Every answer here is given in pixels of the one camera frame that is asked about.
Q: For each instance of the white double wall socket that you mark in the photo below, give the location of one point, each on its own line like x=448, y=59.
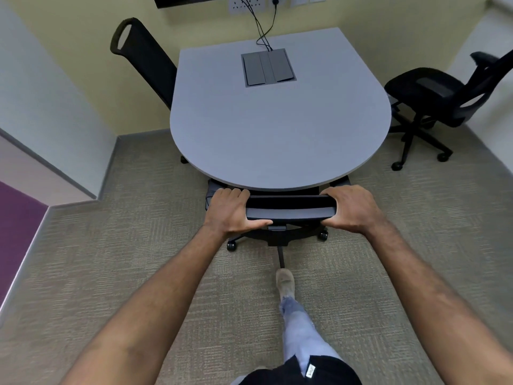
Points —
x=256, y=3

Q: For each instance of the person's left thumb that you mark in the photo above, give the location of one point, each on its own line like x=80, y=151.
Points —
x=258, y=224

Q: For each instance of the person's right thumb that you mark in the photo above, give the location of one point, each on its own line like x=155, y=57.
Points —
x=330, y=223

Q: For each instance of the person's left forearm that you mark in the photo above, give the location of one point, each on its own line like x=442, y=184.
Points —
x=152, y=308

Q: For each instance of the person's right hand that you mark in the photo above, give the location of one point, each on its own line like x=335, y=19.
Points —
x=356, y=212

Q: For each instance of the person's right forearm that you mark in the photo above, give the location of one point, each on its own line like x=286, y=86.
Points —
x=437, y=300

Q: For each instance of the person's beige shoe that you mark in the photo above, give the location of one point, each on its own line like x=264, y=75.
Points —
x=285, y=282

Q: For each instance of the person's black shirt with tag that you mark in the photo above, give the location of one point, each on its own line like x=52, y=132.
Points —
x=296, y=374

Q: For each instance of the person's light blue jeans leg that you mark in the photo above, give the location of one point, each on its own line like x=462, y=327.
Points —
x=300, y=332

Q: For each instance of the black office chair with headrest bar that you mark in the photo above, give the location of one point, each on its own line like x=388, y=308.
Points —
x=288, y=212

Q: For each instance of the person's left hand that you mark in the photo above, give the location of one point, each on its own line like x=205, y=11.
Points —
x=226, y=214

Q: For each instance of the black mesh office chair with armrests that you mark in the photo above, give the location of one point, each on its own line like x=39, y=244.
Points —
x=433, y=94

